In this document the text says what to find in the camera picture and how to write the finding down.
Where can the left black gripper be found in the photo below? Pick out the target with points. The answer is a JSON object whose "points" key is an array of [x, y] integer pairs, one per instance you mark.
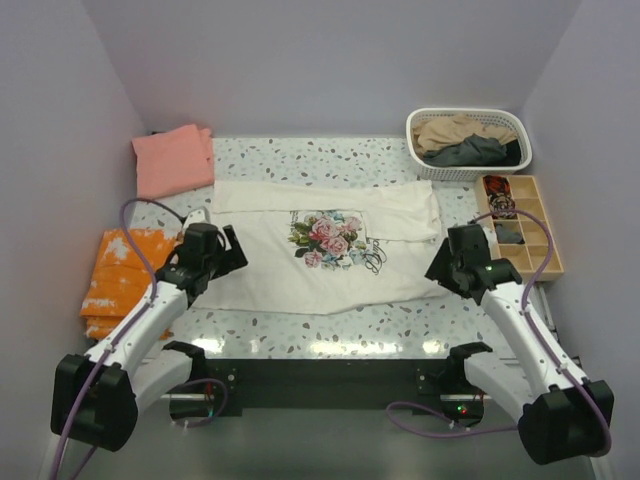
{"points": [[228, 251]]}

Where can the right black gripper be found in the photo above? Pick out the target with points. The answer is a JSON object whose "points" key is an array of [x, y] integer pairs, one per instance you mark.
{"points": [[441, 265]]}

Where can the white floral print t-shirt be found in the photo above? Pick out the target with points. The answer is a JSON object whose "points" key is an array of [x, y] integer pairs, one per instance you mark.
{"points": [[321, 251]]}

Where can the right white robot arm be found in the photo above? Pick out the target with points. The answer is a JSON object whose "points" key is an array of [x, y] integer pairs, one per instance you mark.
{"points": [[558, 411]]}

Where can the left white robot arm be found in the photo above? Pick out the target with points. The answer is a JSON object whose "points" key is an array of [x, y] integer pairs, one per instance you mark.
{"points": [[98, 396]]}

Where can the dark grey socks in tray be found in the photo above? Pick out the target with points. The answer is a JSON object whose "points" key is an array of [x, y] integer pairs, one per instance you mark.
{"points": [[509, 234]]}

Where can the wooden compartment organizer tray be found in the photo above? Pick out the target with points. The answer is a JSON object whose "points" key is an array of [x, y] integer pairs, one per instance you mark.
{"points": [[533, 222]]}

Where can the black white patterned socks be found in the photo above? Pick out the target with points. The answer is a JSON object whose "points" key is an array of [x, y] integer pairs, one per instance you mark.
{"points": [[503, 207]]}

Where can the red black patterned socks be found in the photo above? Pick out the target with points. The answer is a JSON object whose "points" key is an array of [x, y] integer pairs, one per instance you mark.
{"points": [[496, 186]]}

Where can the folded pink t-shirt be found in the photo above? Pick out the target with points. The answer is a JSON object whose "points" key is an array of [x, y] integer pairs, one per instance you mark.
{"points": [[174, 162]]}

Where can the folded orange tie-dye t-shirt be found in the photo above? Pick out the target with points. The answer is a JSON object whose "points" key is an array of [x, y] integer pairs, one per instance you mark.
{"points": [[119, 278]]}

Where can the dark grey garment in basket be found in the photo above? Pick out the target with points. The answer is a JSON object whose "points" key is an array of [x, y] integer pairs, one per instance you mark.
{"points": [[476, 151]]}

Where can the white plastic laundry basket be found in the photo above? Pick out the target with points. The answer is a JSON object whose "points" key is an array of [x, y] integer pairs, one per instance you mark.
{"points": [[486, 116]]}

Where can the beige garment in basket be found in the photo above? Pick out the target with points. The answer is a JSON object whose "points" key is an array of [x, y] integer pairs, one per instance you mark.
{"points": [[440, 132]]}

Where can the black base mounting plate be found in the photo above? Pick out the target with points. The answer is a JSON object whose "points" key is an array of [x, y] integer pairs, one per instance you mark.
{"points": [[328, 384]]}

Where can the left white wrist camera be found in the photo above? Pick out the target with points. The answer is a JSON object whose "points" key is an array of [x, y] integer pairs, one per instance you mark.
{"points": [[196, 216]]}

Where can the aluminium rail frame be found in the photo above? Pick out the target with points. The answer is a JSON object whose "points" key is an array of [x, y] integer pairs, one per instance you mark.
{"points": [[494, 421]]}

